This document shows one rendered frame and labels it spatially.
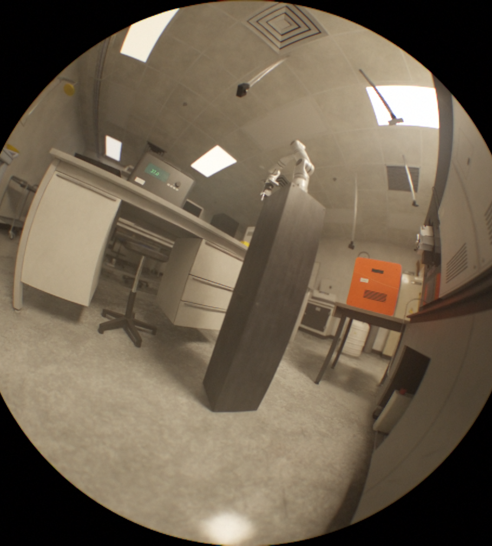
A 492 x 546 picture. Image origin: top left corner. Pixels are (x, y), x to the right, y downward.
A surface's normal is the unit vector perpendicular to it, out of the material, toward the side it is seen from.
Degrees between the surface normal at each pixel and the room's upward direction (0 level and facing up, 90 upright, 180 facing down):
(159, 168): 90
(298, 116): 180
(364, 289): 90
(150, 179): 90
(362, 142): 180
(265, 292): 90
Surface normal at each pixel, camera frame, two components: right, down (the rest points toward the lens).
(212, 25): -0.32, 0.94
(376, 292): -0.66, -0.29
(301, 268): 0.40, 0.06
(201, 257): 0.68, 0.17
